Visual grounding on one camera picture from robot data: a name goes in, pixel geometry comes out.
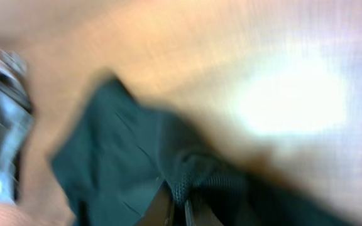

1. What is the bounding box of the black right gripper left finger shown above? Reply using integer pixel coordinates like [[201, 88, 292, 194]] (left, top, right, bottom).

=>
[[136, 185, 175, 226]]

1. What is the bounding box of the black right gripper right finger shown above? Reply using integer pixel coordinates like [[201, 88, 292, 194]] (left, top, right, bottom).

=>
[[185, 195, 223, 226]]

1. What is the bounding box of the black t-shirt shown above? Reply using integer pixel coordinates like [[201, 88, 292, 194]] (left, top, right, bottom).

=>
[[52, 78, 346, 225]]

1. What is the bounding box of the grey folded garment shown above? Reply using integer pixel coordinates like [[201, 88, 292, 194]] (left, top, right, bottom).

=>
[[0, 50, 34, 205]]

